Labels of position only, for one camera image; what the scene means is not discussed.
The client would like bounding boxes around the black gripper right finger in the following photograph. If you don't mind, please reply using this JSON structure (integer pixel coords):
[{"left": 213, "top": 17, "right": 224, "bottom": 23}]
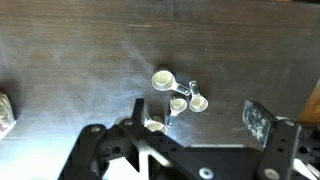
[{"left": 242, "top": 99, "right": 303, "bottom": 180}]

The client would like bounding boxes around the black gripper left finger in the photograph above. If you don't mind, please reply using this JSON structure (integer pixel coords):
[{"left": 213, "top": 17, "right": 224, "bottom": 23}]
[{"left": 59, "top": 98, "right": 174, "bottom": 180}]

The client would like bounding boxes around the second largest steel measuring cup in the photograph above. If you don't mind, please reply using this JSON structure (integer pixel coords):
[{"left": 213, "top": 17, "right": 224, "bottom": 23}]
[{"left": 143, "top": 113, "right": 168, "bottom": 135}]

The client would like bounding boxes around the small dark object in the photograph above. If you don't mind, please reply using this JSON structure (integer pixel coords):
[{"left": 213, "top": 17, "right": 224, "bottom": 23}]
[{"left": 151, "top": 67, "right": 192, "bottom": 98}]

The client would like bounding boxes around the brown curved back chair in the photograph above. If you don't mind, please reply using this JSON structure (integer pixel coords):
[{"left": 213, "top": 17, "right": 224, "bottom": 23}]
[{"left": 298, "top": 78, "right": 320, "bottom": 124}]

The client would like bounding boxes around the clear plastic bag with food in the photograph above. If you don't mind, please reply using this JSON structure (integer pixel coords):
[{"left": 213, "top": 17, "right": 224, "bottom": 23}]
[{"left": 0, "top": 91, "right": 17, "bottom": 140}]

